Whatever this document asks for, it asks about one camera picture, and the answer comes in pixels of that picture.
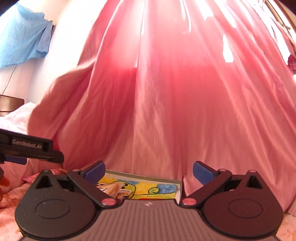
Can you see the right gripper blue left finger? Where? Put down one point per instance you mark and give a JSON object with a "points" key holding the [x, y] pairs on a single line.
{"points": [[86, 181]]}

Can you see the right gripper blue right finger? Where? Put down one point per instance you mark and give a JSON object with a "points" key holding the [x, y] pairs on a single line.
{"points": [[212, 180]]}

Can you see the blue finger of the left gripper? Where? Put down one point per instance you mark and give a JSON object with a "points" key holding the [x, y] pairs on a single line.
{"points": [[17, 160]]}

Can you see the toast bread packet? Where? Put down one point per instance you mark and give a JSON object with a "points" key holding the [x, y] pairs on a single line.
{"points": [[115, 190]]}

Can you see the pink quilt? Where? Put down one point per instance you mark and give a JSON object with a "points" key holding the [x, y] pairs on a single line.
{"points": [[17, 121]]}

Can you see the dark wooden headboard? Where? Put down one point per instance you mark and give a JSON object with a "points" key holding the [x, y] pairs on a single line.
{"points": [[9, 104]]}

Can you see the floral pink bedspread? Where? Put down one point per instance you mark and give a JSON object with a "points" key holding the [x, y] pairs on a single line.
{"points": [[9, 229]]}

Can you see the grey cardboard box lid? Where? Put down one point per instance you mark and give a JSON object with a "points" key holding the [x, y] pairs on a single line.
{"points": [[144, 187]]}

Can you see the pink curtain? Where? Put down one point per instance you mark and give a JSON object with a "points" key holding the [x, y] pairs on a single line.
{"points": [[162, 84]]}

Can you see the light blue cloth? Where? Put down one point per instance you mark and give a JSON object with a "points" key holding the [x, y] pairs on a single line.
{"points": [[25, 35]]}

